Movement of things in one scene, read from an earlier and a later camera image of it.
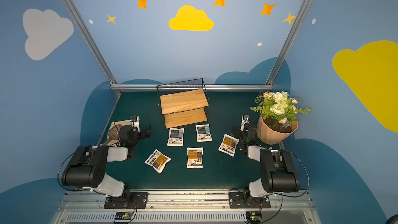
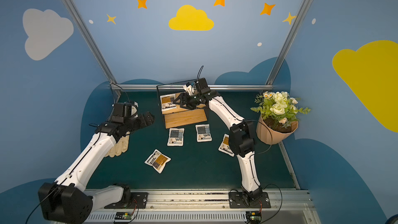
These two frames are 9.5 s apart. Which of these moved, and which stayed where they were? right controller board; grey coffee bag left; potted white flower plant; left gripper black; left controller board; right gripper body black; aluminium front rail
Moved: right gripper body black; left gripper black
Stayed: left controller board; right controller board; potted white flower plant; grey coffee bag left; aluminium front rail
